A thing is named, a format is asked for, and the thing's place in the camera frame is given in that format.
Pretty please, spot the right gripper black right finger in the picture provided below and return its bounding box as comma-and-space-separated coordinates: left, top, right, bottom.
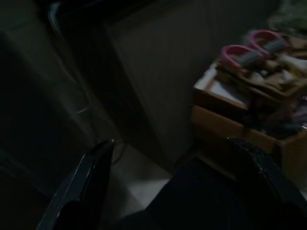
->
226, 137, 307, 212

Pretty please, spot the dark grey floor mat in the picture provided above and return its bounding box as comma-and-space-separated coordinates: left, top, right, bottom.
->
119, 155, 307, 230

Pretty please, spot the pink grey pedal puller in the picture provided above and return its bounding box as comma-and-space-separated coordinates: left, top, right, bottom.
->
220, 30, 291, 70

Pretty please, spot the grey green crumpled cloth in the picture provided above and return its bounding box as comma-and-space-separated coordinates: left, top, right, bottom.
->
266, 0, 307, 36

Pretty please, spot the large printed cardboard box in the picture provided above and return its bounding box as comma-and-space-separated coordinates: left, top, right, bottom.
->
191, 57, 307, 183

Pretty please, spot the flat cardboard tray with scraps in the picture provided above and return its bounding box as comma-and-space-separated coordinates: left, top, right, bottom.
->
215, 47, 307, 99

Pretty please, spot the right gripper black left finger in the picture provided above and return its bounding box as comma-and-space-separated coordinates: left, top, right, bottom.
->
35, 138, 116, 230

